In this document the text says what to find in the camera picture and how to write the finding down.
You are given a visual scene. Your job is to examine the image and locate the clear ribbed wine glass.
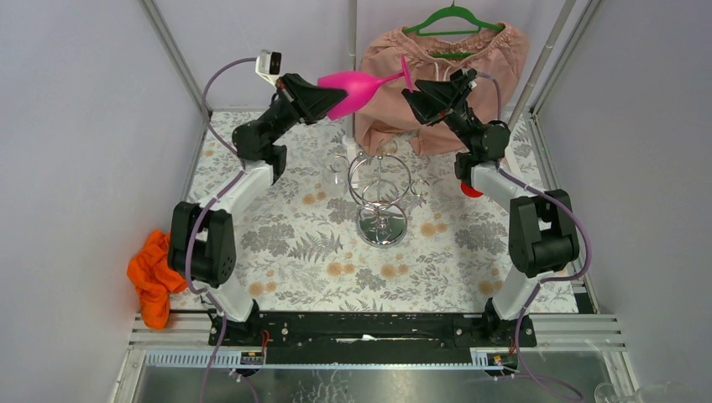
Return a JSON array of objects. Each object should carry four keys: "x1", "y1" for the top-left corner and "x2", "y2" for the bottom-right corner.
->
[{"x1": 322, "y1": 154, "x2": 349, "y2": 198}]

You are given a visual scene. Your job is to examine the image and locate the orange cloth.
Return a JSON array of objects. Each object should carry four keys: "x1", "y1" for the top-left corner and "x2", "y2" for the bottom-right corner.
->
[{"x1": 127, "y1": 230, "x2": 187, "y2": 330}]

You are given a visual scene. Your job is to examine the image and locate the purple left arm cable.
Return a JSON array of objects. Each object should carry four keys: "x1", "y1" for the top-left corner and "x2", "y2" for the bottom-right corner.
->
[{"x1": 183, "y1": 56, "x2": 263, "y2": 403}]

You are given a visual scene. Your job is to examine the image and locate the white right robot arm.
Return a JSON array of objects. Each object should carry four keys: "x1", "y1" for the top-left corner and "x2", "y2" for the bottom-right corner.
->
[{"x1": 402, "y1": 69, "x2": 579, "y2": 346}]

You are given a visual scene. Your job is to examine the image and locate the pink drawstring shorts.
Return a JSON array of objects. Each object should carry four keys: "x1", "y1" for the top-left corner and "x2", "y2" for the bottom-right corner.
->
[{"x1": 353, "y1": 22, "x2": 530, "y2": 156}]

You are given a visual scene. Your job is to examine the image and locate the red plastic wine glass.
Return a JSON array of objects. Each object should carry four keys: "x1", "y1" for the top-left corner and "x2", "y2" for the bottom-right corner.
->
[{"x1": 460, "y1": 181, "x2": 484, "y2": 198}]

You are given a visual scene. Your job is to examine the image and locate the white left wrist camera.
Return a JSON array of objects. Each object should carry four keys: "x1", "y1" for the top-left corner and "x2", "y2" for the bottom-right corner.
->
[{"x1": 254, "y1": 50, "x2": 282, "y2": 86}]

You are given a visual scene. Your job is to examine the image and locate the chrome wire glass rack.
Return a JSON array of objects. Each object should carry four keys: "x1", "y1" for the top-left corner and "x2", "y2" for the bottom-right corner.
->
[{"x1": 347, "y1": 140, "x2": 430, "y2": 249}]

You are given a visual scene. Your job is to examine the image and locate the pink plastic wine glass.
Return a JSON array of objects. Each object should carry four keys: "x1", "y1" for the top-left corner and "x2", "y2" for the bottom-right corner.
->
[{"x1": 317, "y1": 55, "x2": 414, "y2": 120}]

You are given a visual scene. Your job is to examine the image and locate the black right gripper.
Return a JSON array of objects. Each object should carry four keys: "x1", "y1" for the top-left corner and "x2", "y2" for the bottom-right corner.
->
[{"x1": 400, "y1": 76, "x2": 481, "y2": 154}]

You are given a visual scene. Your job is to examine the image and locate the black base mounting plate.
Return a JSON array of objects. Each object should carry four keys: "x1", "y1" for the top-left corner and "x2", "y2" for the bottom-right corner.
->
[{"x1": 208, "y1": 306, "x2": 537, "y2": 364}]

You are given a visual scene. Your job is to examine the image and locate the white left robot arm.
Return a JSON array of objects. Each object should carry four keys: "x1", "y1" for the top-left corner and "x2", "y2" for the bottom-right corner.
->
[{"x1": 167, "y1": 73, "x2": 348, "y2": 345}]

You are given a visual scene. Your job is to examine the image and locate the green clothes hanger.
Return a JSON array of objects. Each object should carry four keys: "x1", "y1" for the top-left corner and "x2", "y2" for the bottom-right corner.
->
[{"x1": 402, "y1": 1, "x2": 505, "y2": 60}]

